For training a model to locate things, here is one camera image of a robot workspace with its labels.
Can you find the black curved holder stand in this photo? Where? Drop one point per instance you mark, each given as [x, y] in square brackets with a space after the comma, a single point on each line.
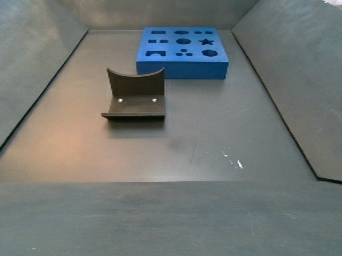
[138, 95]

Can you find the blue shape sorter block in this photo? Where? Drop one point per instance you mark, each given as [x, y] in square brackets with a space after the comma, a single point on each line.
[188, 52]

